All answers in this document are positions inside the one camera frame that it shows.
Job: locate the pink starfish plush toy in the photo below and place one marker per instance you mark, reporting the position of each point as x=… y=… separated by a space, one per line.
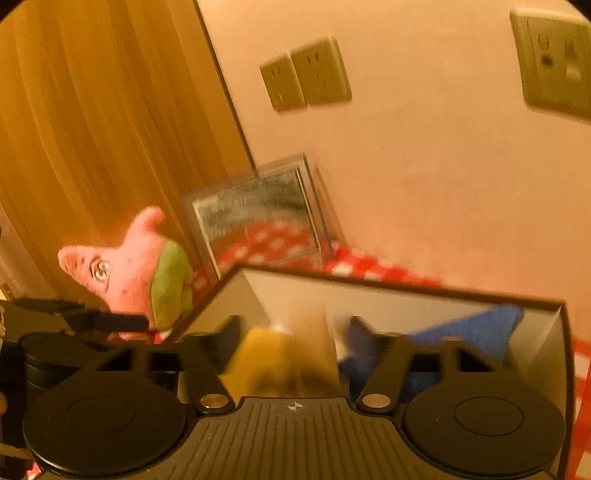
x=134 y=272

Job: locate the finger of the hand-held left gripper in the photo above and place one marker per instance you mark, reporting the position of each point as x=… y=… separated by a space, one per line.
x=111 y=321

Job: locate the wooden wall panel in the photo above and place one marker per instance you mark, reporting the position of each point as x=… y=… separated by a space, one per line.
x=115 y=115

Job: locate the large beige wall socket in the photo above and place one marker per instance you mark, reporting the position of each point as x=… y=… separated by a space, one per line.
x=551 y=60

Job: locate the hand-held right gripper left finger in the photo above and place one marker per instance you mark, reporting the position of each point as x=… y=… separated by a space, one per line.
x=231 y=339

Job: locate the red white checked tablecloth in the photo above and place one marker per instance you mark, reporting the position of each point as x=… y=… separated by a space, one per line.
x=369 y=265

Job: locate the brown cardboard box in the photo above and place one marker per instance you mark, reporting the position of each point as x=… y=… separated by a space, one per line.
x=415 y=295

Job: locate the silver picture frame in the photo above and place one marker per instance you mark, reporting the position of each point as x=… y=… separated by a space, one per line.
x=258 y=217

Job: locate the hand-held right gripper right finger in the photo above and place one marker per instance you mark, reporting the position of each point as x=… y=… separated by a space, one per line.
x=359 y=341

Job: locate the yellow sponge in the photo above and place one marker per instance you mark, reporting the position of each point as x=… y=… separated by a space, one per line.
x=263 y=360

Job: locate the blue cloth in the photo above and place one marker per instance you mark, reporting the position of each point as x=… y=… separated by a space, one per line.
x=471 y=332

